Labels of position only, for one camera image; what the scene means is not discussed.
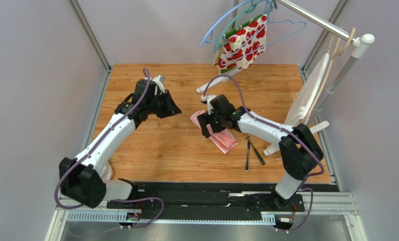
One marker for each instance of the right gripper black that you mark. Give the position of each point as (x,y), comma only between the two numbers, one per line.
(208,122)

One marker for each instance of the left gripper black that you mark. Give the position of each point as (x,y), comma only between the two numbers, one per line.
(171,109)

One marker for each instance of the pink cloth napkin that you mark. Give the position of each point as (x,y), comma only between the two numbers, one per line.
(225,141)

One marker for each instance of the black handled knife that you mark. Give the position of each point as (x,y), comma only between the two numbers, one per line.
(257,153)

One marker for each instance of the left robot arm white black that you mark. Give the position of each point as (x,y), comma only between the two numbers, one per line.
(83,177)

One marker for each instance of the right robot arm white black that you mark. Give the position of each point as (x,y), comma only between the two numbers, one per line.
(299,149)

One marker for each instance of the red floral cloth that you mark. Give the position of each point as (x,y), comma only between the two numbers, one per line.
(240,47)

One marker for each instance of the light blue hanger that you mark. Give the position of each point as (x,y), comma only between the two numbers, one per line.
(228,19)

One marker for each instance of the white mesh basket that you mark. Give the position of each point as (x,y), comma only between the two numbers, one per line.
(107,172)

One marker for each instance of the white hanging cloth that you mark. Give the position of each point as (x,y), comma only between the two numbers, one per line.
(304,98)

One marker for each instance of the teal green hanger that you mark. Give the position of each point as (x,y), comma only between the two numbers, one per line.
(232,28)

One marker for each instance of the white clothes rack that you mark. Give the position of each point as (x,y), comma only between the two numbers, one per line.
(360,44)

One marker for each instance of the thin blue wire hanger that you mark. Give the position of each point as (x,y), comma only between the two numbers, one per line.
(272,38)

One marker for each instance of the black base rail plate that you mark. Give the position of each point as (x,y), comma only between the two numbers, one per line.
(208,201)

